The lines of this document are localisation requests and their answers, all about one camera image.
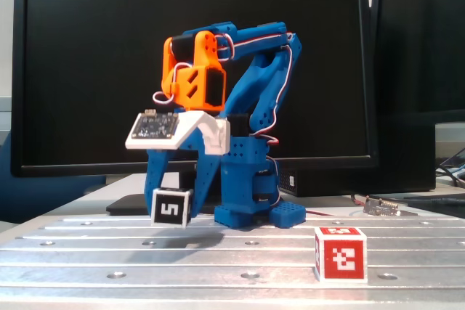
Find blue robot arm with base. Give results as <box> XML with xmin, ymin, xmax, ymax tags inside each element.
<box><xmin>181</xmin><ymin>21</ymin><xmax>307</xmax><ymax>230</ymax></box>

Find small bare circuit board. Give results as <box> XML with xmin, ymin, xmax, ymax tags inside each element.
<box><xmin>362</xmin><ymin>196</ymin><xmax>401</xmax><ymax>216</ymax></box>

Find red white cable on table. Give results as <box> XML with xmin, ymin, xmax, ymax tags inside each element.
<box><xmin>304</xmin><ymin>193</ymin><xmax>368</xmax><ymax>217</ymax></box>

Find dark cable bundle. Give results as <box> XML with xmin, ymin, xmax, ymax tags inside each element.
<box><xmin>434</xmin><ymin>148</ymin><xmax>465</xmax><ymax>189</ymax></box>

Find small black computer box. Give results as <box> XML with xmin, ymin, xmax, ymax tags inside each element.
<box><xmin>278</xmin><ymin>164</ymin><xmax>437</xmax><ymax>197</ymax></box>

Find red cube with white marker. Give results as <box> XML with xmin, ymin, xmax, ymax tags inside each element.
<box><xmin>314</xmin><ymin>226</ymin><xmax>368</xmax><ymax>283</ymax></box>

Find pink white wire loop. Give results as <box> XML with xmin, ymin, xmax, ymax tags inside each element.
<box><xmin>152</xmin><ymin>62</ymin><xmax>193</xmax><ymax>106</ymax></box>

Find red white servo cable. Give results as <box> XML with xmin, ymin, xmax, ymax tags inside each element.
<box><xmin>263</xmin><ymin>135</ymin><xmax>283</xmax><ymax>206</ymax></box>
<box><xmin>217</xmin><ymin>32</ymin><xmax>296</xmax><ymax>136</ymax></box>

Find black monitor with stand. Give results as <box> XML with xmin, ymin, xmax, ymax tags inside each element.
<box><xmin>9</xmin><ymin>0</ymin><xmax>381</xmax><ymax>216</ymax></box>

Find aluminium slotted base plate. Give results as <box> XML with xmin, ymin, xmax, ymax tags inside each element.
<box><xmin>0</xmin><ymin>213</ymin><xmax>465</xmax><ymax>310</ymax></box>

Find orange gripper housing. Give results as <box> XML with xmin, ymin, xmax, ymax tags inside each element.
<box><xmin>143</xmin><ymin>30</ymin><xmax>227</xmax><ymax>219</ymax></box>

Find black cube with white marker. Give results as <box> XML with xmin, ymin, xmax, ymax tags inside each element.
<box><xmin>150</xmin><ymin>187</ymin><xmax>195</xmax><ymax>229</ymax></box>

